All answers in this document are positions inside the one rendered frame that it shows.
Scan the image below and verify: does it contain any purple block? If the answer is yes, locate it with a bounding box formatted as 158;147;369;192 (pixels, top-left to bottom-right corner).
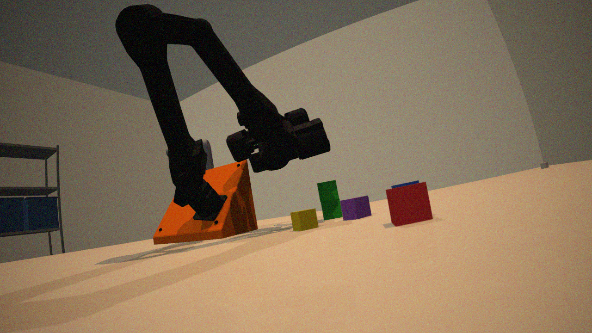
340;195;372;221

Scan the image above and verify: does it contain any green block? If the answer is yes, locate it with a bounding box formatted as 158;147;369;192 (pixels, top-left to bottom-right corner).
321;199;343;220
317;180;339;202

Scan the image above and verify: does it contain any olive yellow block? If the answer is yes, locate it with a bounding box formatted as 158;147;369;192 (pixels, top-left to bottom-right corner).
290;209;319;231

